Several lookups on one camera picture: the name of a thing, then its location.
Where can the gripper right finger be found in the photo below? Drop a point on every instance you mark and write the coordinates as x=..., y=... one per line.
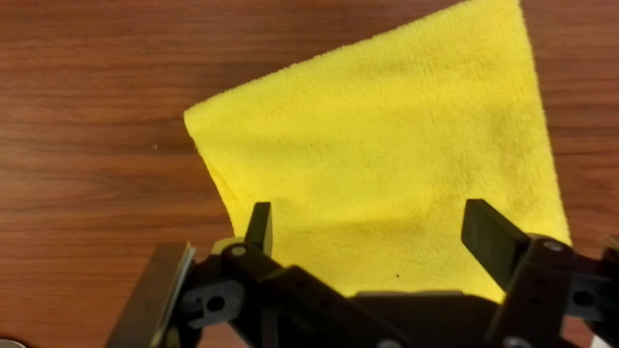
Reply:
x=537, y=285

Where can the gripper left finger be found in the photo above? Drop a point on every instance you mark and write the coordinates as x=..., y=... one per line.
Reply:
x=271, y=290

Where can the yellow towel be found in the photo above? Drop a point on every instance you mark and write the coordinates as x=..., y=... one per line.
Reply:
x=367, y=145

